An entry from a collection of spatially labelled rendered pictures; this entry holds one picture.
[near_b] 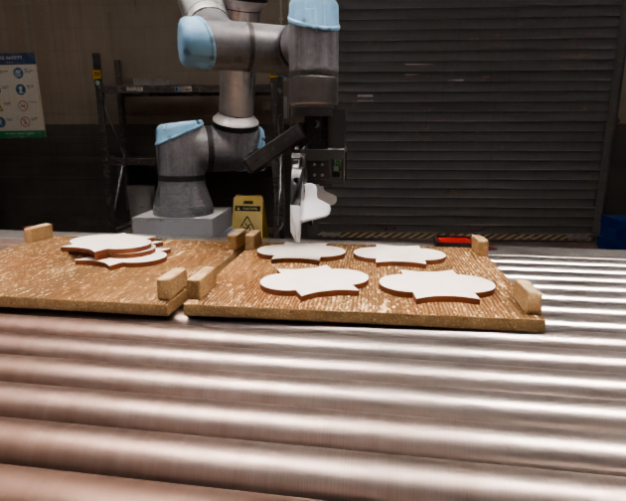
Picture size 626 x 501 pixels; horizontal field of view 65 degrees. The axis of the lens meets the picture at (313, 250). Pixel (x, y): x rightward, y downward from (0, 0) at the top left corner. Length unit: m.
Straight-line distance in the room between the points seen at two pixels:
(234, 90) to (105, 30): 4.91
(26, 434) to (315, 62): 0.58
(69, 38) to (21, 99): 0.89
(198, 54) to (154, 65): 5.04
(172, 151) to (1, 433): 0.90
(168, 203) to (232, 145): 0.21
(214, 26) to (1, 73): 5.89
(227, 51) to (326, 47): 0.16
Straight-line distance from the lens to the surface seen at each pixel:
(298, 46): 0.76
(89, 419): 0.45
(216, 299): 0.60
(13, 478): 0.39
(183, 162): 1.23
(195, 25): 0.82
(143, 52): 5.91
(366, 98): 5.40
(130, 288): 0.68
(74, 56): 6.23
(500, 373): 0.49
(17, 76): 6.55
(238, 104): 1.24
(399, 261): 0.75
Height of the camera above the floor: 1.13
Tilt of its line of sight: 13 degrees down
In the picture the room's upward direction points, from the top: straight up
